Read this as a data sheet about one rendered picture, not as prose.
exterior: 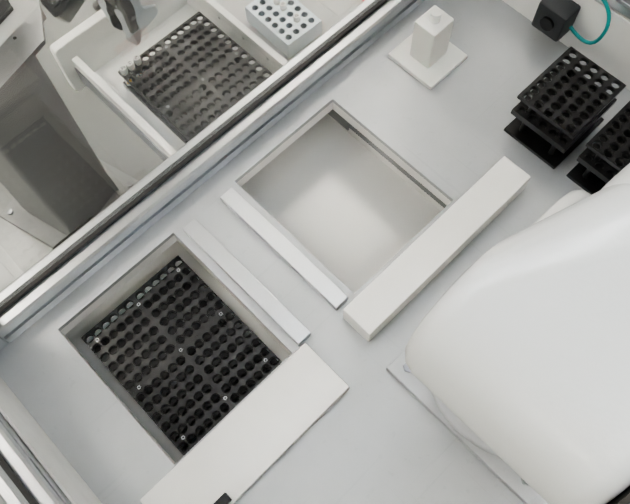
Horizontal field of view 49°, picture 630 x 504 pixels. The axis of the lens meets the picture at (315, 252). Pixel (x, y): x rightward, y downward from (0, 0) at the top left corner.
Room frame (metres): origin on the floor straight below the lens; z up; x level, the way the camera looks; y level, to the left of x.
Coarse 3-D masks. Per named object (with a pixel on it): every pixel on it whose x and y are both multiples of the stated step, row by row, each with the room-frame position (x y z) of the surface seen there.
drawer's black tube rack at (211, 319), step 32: (160, 288) 0.35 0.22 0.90; (192, 288) 0.34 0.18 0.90; (128, 320) 0.31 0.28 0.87; (160, 320) 0.30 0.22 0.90; (192, 320) 0.29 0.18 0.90; (224, 320) 0.30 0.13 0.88; (96, 352) 0.26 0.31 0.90; (128, 352) 0.26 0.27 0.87; (160, 352) 0.25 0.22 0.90; (192, 352) 0.26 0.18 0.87; (224, 352) 0.25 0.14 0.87; (256, 352) 0.24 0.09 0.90; (128, 384) 0.22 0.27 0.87; (160, 384) 0.21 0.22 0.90; (192, 384) 0.21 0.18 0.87; (224, 384) 0.20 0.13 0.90; (256, 384) 0.20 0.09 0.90; (160, 416) 0.17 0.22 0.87; (192, 416) 0.16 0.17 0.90; (224, 416) 0.16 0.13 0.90
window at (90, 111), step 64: (0, 0) 0.43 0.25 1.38; (64, 0) 0.46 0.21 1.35; (128, 0) 0.50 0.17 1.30; (192, 0) 0.54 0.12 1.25; (256, 0) 0.60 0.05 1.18; (320, 0) 0.67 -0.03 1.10; (0, 64) 0.41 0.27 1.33; (64, 64) 0.44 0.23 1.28; (128, 64) 0.48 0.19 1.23; (192, 64) 0.53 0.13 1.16; (256, 64) 0.59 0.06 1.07; (0, 128) 0.38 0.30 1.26; (64, 128) 0.42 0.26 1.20; (128, 128) 0.46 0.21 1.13; (192, 128) 0.51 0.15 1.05; (0, 192) 0.36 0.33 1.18; (64, 192) 0.39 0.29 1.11; (128, 192) 0.44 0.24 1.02; (0, 256) 0.33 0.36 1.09; (64, 256) 0.36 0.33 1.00
